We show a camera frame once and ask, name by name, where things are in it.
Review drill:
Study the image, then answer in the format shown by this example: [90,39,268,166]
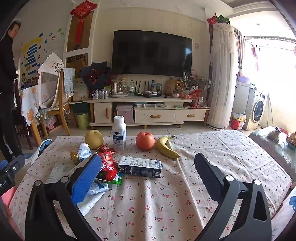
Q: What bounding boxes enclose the small red snack packet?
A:
[96,145,118,160]

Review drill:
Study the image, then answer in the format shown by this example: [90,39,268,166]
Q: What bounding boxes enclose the red gift bag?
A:
[230,113,247,130]

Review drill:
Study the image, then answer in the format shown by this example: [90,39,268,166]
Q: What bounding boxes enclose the grey sofa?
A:
[248,126,296,176]

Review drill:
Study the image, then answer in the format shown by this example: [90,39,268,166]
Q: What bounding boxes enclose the pink storage box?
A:
[116,103,134,124]

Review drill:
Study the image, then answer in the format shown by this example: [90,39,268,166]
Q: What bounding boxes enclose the red knot ornament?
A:
[70,0,92,44]

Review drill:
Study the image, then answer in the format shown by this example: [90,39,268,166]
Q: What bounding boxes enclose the red snack bag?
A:
[191,90,203,107]

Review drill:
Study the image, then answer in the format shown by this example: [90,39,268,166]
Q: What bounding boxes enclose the red milk tea packet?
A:
[96,160,119,181]

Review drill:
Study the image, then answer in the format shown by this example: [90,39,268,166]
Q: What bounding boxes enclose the black television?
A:
[112,30,193,76]

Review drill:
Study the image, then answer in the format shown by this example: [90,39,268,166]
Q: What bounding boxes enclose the green wrapper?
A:
[109,173,123,186]

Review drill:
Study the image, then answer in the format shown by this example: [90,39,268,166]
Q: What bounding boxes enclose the green waste bin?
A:
[74,112,90,130]

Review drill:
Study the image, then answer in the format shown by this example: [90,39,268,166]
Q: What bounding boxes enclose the white artificial flowers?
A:
[181,72,212,93]

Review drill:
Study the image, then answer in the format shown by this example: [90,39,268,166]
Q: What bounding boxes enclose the lace covered air conditioner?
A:
[206,23,239,130]

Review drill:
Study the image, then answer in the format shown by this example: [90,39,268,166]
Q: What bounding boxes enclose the yellow banana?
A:
[157,135,180,159]

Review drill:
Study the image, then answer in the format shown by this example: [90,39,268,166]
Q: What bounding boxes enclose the tall white milk bottle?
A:
[112,115,127,151]

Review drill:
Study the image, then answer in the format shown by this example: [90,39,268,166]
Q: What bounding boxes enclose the dark blue milk carton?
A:
[118,156,162,178]

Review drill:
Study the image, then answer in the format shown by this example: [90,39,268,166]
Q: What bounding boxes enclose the green potted plant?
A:
[215,15,231,25]

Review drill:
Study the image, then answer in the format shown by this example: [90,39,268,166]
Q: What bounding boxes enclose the white sack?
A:
[73,77,89,102]

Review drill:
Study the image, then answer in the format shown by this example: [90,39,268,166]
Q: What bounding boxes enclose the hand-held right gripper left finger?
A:
[25,153,109,241]

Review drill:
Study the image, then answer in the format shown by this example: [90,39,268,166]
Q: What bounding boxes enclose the white washing machine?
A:
[243,89,266,130]

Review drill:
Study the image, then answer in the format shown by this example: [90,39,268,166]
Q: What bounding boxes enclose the dark wrapped flower bouquet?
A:
[80,61,112,92]

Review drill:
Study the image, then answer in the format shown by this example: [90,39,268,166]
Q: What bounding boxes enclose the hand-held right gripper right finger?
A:
[194,152,272,241]

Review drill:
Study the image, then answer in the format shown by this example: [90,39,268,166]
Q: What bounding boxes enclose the pink plastic bag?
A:
[0,186,18,209]

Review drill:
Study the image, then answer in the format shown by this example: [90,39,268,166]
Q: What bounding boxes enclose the red apple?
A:
[135,131,155,151]

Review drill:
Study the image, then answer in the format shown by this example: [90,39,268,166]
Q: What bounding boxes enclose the pack of small bottles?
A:
[92,89,110,100]

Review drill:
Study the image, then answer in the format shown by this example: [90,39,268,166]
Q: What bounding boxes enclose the yellow pear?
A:
[85,130,104,150]

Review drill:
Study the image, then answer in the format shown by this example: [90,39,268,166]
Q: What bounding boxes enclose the orange print table cloth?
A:
[20,86,42,127]

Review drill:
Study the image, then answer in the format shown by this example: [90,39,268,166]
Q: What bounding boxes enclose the cream television cabinet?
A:
[87,96,211,130]

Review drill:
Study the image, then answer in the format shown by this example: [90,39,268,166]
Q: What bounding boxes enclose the glass electric kettle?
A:
[110,79,129,98]

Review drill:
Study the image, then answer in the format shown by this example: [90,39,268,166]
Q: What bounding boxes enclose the light blue lace cloth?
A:
[62,68,76,97]

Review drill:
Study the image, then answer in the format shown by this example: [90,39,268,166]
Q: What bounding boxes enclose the white blue plastic packet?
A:
[77,143,92,163]

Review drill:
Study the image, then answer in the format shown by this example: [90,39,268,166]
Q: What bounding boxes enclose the colourful wall decoration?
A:
[20,28,65,86]

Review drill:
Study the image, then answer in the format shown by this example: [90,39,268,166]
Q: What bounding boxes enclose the white mesh food cover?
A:
[38,53,67,108]

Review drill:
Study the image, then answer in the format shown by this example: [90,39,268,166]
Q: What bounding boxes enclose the wooden chair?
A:
[38,68,75,139]

